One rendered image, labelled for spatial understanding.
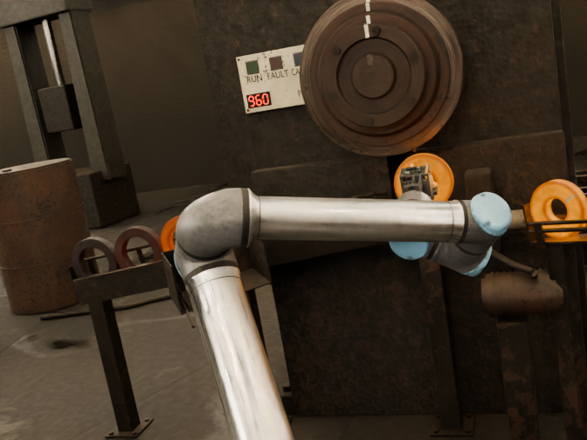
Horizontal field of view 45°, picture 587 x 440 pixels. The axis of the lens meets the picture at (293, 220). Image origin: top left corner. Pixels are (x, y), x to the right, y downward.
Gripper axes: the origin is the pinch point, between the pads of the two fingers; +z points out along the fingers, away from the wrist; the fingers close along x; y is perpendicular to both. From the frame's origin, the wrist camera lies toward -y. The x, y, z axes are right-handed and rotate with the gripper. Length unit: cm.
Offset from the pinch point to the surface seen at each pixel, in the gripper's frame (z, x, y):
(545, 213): 1.5, -29.5, -15.6
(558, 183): 1.1, -33.2, -7.0
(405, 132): 19.2, 5.6, 4.8
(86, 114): 417, 378, -99
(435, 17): 29.4, -6.2, 33.0
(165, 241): 16, 91, -22
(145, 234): 16, 97, -18
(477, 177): 15.8, -12.5, -10.3
